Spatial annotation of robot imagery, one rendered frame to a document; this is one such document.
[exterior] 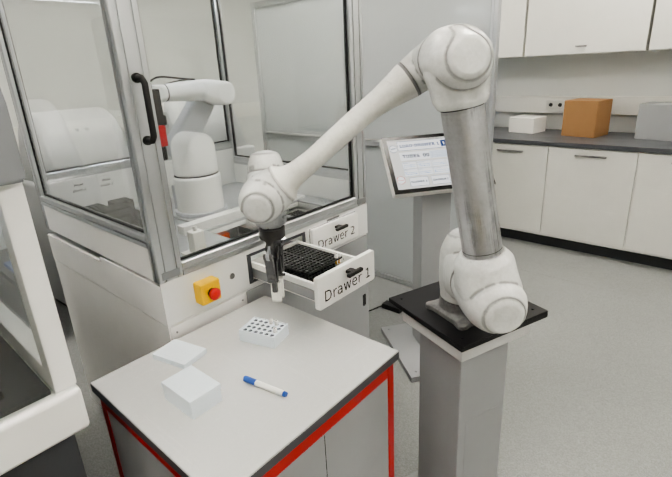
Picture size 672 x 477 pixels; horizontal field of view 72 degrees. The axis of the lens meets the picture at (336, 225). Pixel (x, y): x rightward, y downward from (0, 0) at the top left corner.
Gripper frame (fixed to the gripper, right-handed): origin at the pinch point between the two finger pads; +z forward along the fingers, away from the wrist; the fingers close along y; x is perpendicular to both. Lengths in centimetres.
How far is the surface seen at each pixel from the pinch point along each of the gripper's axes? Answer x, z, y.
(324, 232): -4, 1, 54
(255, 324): 7.9, 11.9, -1.1
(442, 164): -53, -15, 108
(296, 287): -2.6, 5.1, 11.4
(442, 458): -50, 66, 7
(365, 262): -23.9, 1.4, 24.5
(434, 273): -51, 44, 109
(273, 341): 0.0, 12.8, -8.4
